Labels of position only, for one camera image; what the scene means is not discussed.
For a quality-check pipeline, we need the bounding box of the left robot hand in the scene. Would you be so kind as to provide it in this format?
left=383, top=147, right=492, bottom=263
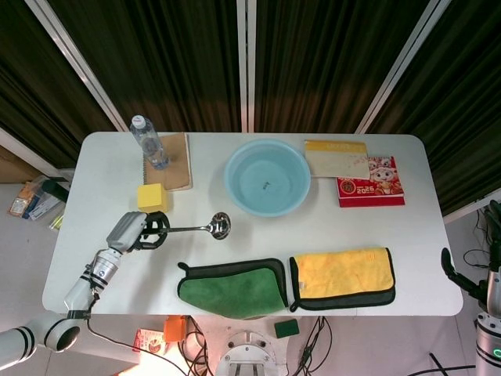
left=106, top=210, right=171, bottom=255

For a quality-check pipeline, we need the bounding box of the light blue plastic basin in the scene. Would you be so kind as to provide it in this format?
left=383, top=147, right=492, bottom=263
left=223, top=140, right=312, bottom=219

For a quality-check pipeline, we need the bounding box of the red 2026 calendar book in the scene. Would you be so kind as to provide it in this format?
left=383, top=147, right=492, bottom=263
left=336, top=155, right=406, bottom=208

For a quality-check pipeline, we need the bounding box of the red printed packet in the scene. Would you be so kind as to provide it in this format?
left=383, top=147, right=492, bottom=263
left=132, top=327, right=168, bottom=355

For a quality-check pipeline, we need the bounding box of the clutter of packages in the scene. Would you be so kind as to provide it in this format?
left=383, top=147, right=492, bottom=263
left=7, top=175, right=70, bottom=232

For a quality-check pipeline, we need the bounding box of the black cable bundle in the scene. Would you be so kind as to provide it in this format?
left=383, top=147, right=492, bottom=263
left=295, top=315, right=333, bottom=376

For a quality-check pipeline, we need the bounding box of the brown spiral notebook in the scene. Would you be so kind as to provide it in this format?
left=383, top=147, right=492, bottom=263
left=142, top=132, right=194, bottom=193

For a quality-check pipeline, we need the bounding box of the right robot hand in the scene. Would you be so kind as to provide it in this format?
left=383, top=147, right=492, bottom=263
left=440, top=200, right=501, bottom=306

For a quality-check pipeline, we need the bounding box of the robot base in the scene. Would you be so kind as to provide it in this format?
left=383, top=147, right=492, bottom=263
left=214, top=328, right=290, bottom=376

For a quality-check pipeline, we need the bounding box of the green microfiber cloth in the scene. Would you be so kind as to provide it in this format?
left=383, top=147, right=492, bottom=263
left=177, top=257, right=290, bottom=319

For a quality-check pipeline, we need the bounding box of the clear plastic water bottle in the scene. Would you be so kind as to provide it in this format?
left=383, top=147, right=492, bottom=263
left=129, top=114, right=171, bottom=171

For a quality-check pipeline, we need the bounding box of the orange plastic box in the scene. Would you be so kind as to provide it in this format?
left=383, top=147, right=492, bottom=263
left=163, top=315, right=189, bottom=344

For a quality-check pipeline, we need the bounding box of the metal ladle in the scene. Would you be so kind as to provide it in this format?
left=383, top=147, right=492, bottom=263
left=160, top=211, right=232, bottom=242

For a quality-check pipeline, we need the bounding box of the yellow microfiber cloth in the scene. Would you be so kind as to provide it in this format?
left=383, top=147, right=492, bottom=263
left=288, top=247, right=396, bottom=313

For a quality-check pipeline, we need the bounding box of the yellow and white envelope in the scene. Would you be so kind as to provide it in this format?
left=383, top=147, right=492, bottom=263
left=304, top=139, right=371, bottom=181

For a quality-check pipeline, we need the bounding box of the yellow foam cube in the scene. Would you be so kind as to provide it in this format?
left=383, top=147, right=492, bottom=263
left=136, top=182, right=173, bottom=215

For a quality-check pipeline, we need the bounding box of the green sponge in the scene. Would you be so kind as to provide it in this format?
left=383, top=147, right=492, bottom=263
left=273, top=319, right=301, bottom=339

